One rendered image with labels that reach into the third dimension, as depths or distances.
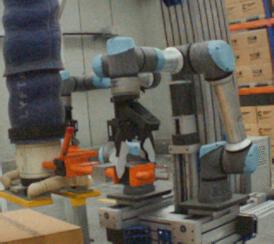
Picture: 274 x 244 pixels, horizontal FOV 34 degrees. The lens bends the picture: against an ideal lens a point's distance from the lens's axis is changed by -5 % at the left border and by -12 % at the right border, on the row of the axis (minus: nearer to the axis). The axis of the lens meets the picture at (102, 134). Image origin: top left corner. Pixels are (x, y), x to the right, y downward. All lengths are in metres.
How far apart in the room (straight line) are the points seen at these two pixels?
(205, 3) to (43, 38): 0.84
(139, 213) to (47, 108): 0.76
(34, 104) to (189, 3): 0.86
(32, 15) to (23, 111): 0.35
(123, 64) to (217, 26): 1.03
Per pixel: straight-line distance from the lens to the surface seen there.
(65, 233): 2.02
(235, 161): 1.76
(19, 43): 1.68
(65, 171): 1.51
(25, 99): 1.68
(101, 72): 1.41
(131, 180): 1.20
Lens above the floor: 1.44
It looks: 3 degrees down
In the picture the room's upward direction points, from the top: 6 degrees counter-clockwise
